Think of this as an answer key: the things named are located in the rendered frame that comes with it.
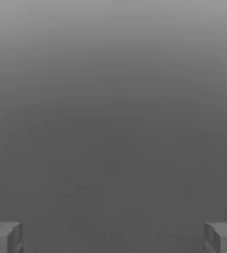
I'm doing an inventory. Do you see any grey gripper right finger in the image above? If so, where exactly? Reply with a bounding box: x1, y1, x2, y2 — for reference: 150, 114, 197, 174
203, 221, 227, 253

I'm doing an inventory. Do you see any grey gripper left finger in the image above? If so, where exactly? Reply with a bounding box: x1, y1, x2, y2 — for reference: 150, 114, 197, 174
0, 221, 25, 253

